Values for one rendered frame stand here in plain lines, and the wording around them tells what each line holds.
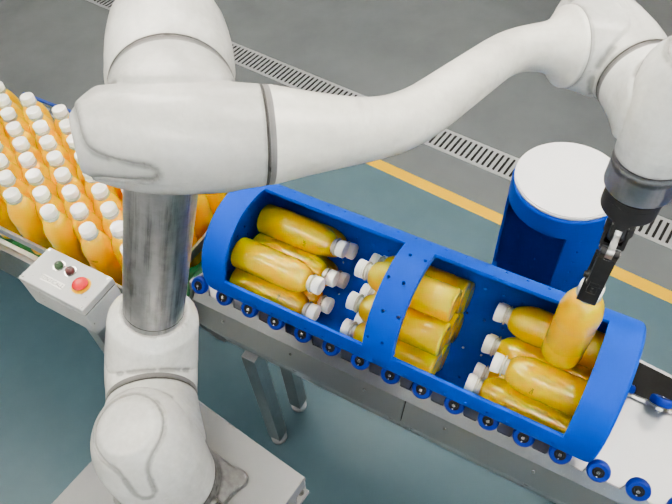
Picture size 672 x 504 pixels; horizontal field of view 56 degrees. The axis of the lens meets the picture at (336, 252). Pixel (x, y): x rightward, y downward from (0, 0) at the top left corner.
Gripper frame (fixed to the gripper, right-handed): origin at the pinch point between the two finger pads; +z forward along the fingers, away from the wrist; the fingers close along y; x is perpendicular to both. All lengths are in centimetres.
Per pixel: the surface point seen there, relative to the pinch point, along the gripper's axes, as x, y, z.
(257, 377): 74, -9, 87
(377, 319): 33.0, -10.2, 21.7
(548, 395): -0.7, -7.8, 26.7
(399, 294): 30.7, -5.5, 17.9
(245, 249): 68, -5, 25
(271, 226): 67, 3, 26
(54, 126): 150, 13, 35
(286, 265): 57, -5, 25
